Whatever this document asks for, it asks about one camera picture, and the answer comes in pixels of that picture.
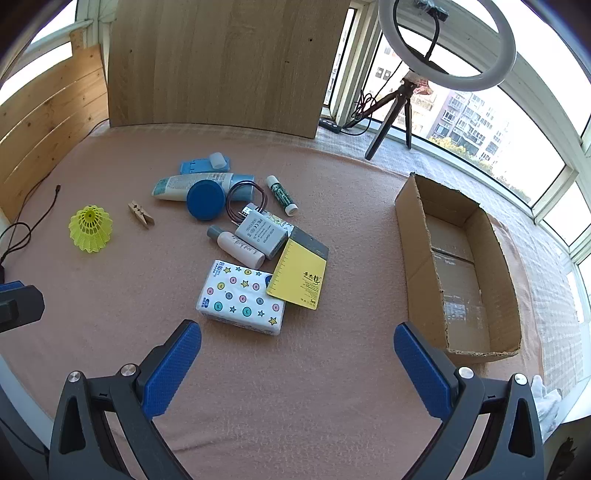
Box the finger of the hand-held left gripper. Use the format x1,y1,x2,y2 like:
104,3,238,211
0,281,45,334

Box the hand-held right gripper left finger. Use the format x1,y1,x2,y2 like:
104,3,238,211
48,319,202,480

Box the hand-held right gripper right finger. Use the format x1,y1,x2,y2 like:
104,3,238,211
393,322,546,480

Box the cardboard box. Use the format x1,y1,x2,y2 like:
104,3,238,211
394,172,522,365

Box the star-print tissue pack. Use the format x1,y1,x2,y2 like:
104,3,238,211
196,259,287,336

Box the small white bottle grey cap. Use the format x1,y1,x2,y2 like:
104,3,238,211
206,224,267,268

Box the blue round lid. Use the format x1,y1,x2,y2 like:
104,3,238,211
187,180,227,221

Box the white lotion tube blue cap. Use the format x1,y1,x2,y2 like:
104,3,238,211
152,173,256,204

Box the yellow plastic shuttlecock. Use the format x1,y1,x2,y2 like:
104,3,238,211
68,205,114,253

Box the wooden clothespin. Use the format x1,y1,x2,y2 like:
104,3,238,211
128,200,156,229

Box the yellow notebook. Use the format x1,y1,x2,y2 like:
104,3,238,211
266,237,328,311

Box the white power adapter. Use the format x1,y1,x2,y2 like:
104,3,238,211
235,203,289,259

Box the white patterned packet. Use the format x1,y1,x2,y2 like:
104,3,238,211
263,210,296,236

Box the wooden slat panel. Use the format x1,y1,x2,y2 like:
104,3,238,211
0,44,110,222

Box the green lip balm stick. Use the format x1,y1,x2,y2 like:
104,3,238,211
265,175,298,217

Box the blue phone stand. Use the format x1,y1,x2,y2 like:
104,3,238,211
179,157,230,175

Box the large wooden board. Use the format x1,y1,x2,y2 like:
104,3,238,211
107,0,354,139

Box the black phone clamp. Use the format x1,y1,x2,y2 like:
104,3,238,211
414,0,451,21

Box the black cable with plug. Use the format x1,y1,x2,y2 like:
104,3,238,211
0,185,62,266

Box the maroon coiled cable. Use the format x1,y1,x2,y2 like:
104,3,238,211
225,181,267,222

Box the black tripod cable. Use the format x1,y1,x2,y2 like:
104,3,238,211
342,90,393,136

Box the white ring light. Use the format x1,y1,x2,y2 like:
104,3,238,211
378,0,517,92

